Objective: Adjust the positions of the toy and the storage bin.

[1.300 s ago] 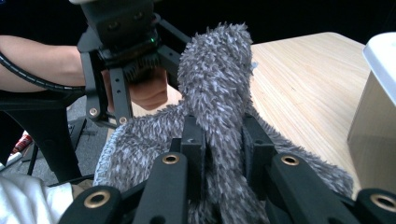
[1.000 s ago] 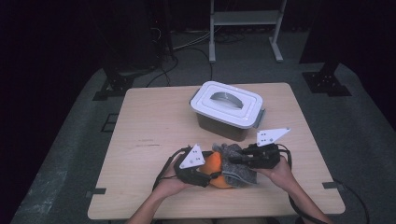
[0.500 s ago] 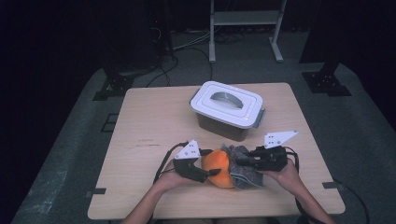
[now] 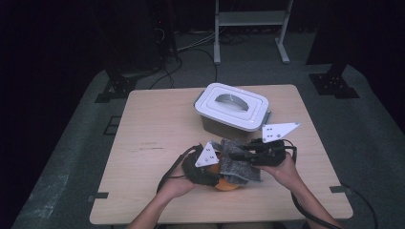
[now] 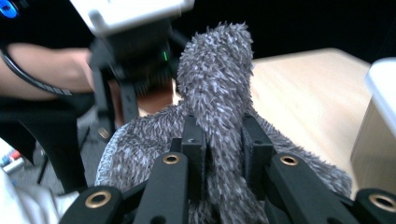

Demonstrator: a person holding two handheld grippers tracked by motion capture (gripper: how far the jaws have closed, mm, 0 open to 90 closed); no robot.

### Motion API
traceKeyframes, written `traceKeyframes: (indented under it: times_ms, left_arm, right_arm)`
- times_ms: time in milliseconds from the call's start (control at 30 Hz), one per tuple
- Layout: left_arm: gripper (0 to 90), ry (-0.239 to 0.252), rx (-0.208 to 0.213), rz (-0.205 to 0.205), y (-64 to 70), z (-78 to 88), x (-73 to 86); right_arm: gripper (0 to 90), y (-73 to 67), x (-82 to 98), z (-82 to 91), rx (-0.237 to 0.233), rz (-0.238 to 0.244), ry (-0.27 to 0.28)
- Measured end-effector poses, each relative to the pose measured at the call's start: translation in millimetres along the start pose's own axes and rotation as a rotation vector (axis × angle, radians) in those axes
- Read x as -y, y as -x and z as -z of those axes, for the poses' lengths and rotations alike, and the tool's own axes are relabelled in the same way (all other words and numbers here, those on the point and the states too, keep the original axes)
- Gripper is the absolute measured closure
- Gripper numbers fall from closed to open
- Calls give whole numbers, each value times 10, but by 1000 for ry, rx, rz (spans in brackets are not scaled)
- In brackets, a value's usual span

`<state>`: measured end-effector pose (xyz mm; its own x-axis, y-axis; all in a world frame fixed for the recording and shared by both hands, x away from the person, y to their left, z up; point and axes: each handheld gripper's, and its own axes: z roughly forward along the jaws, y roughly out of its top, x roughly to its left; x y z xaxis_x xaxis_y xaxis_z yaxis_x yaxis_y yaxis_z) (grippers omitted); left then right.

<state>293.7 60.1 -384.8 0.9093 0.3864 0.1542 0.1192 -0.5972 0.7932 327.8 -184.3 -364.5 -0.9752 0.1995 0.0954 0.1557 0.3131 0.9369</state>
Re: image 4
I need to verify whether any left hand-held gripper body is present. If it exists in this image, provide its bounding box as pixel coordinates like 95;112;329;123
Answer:
181;141;222;188

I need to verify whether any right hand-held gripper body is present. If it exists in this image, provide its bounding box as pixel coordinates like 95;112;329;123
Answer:
251;122;301;167

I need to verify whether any grey fluffy towel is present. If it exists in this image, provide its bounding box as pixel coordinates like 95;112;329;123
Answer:
209;137;263;186

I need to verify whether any translucent grey storage box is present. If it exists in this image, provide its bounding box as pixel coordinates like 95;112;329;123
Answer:
193;90;272;143

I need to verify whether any orange plush toy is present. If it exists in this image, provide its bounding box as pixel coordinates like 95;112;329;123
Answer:
209;152;242;192

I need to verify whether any white box lid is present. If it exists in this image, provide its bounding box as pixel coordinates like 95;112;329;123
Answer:
194;82;270;133

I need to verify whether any person's right hand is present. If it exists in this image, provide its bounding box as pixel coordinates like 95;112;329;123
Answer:
254;152;302;194

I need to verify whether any person's left hand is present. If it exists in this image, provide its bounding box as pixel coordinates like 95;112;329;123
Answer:
157;165;200;199

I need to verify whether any black stand base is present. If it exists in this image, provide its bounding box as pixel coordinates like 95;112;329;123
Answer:
309;61;361;99
95;68;139;104

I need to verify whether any black floor tape rectangle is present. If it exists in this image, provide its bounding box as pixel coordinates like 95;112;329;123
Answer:
103;115;122;136

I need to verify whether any white metal stand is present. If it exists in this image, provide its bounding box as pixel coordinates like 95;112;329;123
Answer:
213;0;294;66

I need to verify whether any left hand-held gripper cable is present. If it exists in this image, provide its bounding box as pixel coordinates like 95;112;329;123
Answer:
156;144;203;194

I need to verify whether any black floor cable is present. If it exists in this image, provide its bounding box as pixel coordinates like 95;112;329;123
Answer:
187;47;220;88
348;185;380;229
149;56;184;91

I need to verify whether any grey floor cable bundle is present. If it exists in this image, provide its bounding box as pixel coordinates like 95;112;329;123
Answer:
176;30;218;52

